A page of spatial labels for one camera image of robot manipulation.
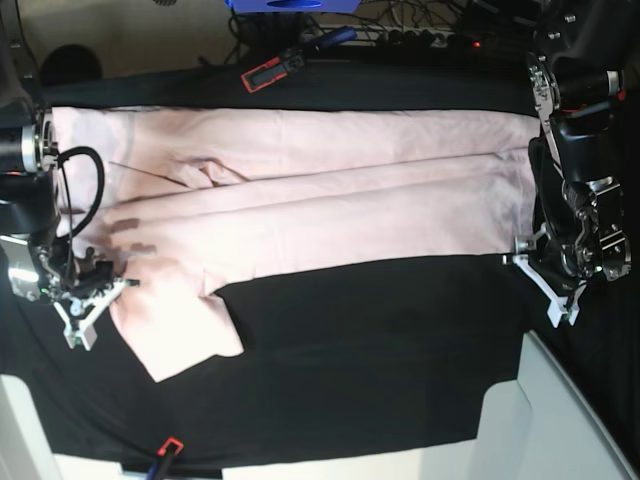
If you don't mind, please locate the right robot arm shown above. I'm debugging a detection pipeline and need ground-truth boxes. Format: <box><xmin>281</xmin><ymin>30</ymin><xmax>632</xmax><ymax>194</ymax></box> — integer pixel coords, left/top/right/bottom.
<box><xmin>1</xmin><ymin>1</ymin><xmax>136</xmax><ymax>350</ymax></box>

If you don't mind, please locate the black table cloth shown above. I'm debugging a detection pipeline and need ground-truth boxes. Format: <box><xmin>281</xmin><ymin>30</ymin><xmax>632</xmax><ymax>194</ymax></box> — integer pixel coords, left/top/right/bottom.
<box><xmin>0</xmin><ymin>62</ymin><xmax>640</xmax><ymax>474</ymax></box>

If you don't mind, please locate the pink T-shirt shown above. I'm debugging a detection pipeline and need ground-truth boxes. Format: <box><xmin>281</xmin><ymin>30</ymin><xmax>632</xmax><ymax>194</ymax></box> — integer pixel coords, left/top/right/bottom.
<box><xmin>53</xmin><ymin>107</ymin><xmax>539</xmax><ymax>382</ymax></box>

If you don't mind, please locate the red black clamp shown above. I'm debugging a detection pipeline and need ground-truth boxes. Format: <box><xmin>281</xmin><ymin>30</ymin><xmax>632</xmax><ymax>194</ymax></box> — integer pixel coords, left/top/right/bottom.
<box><xmin>241</xmin><ymin>54</ymin><xmax>305</xmax><ymax>93</ymax></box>

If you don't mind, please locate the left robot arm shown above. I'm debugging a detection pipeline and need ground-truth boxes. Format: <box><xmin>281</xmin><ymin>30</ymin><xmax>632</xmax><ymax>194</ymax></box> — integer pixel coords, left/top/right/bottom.
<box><xmin>504</xmin><ymin>1</ymin><xmax>639</xmax><ymax>327</ymax></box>

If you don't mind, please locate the red blue front clamp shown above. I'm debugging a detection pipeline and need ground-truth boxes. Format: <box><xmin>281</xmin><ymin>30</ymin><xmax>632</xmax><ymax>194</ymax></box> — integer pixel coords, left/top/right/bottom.
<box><xmin>145</xmin><ymin>437</ymin><xmax>184</xmax><ymax>480</ymax></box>

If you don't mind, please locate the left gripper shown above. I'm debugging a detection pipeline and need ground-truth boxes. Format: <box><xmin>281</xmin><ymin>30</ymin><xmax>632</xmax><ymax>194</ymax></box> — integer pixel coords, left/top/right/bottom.
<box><xmin>503</xmin><ymin>220</ymin><xmax>630</xmax><ymax>328</ymax></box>

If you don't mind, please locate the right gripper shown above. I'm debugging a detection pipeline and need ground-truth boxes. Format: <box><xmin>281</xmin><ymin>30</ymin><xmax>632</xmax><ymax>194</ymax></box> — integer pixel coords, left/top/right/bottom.
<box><xmin>37</xmin><ymin>247</ymin><xmax>139</xmax><ymax>350</ymax></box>

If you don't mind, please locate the blue plastic object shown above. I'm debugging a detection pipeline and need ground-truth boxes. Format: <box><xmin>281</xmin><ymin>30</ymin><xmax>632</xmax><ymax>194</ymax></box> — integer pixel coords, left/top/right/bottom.
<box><xmin>223</xmin><ymin>0</ymin><xmax>361</xmax><ymax>51</ymax></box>

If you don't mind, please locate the black power strip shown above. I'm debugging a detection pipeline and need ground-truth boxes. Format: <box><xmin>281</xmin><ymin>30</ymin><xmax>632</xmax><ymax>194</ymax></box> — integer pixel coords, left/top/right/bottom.
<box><xmin>384</xmin><ymin>28</ymin><xmax>452</xmax><ymax>48</ymax></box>

